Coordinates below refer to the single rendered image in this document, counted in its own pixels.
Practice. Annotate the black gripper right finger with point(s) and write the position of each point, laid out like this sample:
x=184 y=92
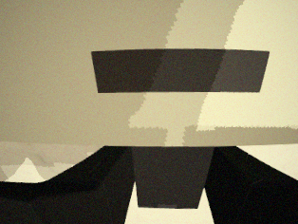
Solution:
x=243 y=190

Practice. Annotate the black two-prong plug charger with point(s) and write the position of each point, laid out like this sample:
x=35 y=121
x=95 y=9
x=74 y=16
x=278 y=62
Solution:
x=170 y=177

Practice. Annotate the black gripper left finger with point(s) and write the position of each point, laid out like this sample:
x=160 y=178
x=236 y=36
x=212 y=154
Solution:
x=94 y=191

